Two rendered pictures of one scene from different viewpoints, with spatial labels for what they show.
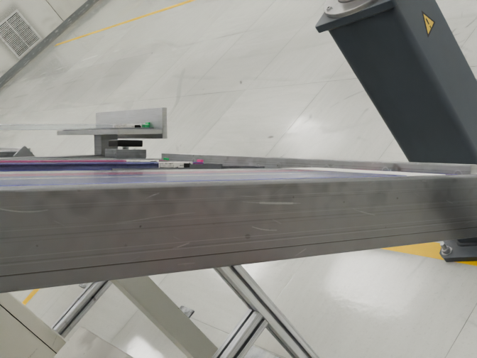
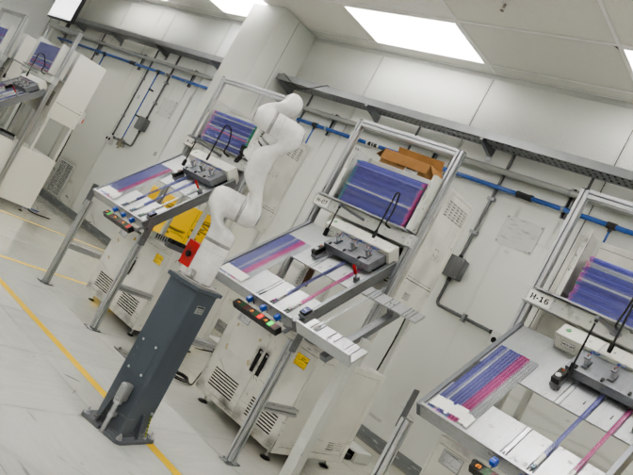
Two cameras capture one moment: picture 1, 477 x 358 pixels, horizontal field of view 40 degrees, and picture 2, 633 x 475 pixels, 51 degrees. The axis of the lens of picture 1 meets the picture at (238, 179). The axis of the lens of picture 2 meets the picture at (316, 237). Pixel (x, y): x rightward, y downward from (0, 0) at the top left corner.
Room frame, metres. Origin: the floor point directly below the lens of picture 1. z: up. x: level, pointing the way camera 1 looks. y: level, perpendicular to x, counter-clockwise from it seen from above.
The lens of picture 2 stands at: (4.00, -1.23, 1.04)
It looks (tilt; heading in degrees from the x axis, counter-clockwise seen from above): 1 degrees up; 157
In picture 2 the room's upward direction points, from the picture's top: 28 degrees clockwise
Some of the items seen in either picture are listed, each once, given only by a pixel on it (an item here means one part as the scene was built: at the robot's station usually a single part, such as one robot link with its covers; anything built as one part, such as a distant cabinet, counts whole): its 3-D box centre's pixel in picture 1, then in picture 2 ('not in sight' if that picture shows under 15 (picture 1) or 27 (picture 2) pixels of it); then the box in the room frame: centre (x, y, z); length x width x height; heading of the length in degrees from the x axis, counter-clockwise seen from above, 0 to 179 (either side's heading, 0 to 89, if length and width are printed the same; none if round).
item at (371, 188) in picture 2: not in sight; (384, 194); (0.68, 0.44, 1.52); 0.51 x 0.13 x 0.27; 25
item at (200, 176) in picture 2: not in sight; (165, 237); (-0.65, -0.25, 0.66); 1.01 x 0.73 x 1.31; 115
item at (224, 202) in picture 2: not in sight; (223, 216); (1.24, -0.47, 1.00); 0.19 x 0.12 x 0.24; 74
